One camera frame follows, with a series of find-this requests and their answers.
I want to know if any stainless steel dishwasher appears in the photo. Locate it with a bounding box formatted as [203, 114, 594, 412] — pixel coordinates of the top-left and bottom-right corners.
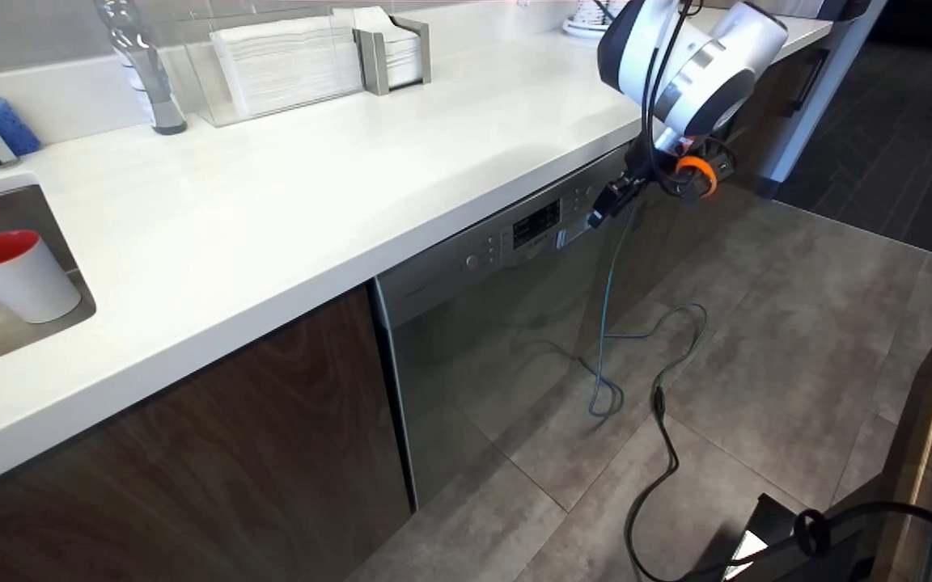
[373, 151, 625, 508]

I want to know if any white red cup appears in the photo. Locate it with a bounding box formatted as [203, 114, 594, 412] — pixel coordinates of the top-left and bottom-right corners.
[0, 231, 80, 322]

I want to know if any blue cable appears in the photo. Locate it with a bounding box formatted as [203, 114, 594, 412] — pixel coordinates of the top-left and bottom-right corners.
[576, 204, 640, 421]

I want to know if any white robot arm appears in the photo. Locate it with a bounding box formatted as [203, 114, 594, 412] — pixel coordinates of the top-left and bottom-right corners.
[588, 0, 791, 226]

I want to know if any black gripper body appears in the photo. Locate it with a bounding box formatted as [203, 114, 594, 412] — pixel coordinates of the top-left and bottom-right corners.
[592, 147, 683, 223]

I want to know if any steel napkin holder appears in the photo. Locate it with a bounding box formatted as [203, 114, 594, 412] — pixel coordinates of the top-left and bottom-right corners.
[353, 16, 430, 95]

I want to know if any black cable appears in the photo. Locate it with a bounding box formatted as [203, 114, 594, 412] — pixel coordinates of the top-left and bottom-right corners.
[549, 300, 712, 582]

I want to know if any chrome faucet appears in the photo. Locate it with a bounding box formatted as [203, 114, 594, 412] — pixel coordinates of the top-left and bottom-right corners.
[95, 0, 187, 137]

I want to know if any black wrist camera orange mount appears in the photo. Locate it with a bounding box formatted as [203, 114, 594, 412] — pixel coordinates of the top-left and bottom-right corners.
[673, 155, 719, 199]

